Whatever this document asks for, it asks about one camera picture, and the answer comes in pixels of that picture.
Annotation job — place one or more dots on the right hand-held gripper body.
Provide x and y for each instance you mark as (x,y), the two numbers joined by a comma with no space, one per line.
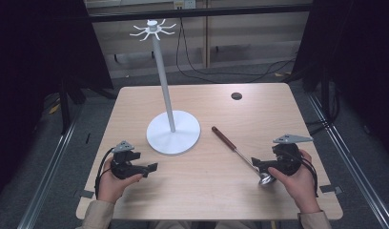
(289,159)

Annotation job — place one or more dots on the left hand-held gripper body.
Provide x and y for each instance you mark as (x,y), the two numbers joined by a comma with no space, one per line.
(124,165)

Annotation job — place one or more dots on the white hook rack stand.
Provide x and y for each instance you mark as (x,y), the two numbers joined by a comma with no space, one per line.
(172,132)

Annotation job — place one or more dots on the person's left hand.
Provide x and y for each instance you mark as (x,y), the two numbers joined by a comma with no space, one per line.
(111,187)

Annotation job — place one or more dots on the person's right hand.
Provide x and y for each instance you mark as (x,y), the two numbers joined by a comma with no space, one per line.
(299,187)

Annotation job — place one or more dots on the grey tape piece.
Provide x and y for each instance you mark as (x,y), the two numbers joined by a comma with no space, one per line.
(331,189)
(86,193)

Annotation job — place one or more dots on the black metal stand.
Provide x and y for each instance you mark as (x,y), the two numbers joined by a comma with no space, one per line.
(65,108)

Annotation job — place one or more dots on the yellow floor tape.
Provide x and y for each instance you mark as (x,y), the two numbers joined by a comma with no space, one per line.
(54,108)

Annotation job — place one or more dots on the black curtain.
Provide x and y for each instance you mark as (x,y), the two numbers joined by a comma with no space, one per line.
(358,63)
(30,63)

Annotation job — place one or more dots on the metal floor rail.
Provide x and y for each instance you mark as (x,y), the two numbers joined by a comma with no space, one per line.
(354,171)
(46,178)

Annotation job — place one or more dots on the white wall socket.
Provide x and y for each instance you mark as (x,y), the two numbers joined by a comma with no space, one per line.
(184,4)

